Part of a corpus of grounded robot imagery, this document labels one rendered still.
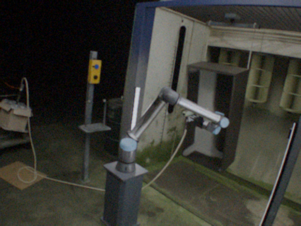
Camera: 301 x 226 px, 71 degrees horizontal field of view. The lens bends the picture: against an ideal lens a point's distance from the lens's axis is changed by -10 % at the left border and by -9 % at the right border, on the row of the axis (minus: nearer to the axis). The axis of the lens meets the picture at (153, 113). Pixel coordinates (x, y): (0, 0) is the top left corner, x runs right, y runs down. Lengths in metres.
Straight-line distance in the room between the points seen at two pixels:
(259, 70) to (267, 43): 0.40
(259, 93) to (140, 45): 1.85
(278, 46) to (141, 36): 1.85
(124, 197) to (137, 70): 1.48
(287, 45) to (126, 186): 2.67
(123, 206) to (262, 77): 2.55
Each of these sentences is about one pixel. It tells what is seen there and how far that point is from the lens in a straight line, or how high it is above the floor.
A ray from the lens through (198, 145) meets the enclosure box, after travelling 3.35.
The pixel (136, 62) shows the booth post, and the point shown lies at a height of 1.57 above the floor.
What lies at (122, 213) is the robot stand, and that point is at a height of 0.26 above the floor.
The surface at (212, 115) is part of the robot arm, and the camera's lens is 2.14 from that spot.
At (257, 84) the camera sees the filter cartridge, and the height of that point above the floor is 1.52.
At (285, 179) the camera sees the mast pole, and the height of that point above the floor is 1.06.
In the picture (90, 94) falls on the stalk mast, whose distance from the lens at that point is 2.74.
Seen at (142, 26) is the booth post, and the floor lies 2.00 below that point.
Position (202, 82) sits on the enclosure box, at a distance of 3.00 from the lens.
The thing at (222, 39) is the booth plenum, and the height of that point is 2.09.
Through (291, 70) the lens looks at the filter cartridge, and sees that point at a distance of 3.47.
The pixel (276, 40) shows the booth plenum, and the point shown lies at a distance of 3.50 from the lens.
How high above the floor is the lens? 1.69
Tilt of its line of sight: 14 degrees down
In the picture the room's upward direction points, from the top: 8 degrees clockwise
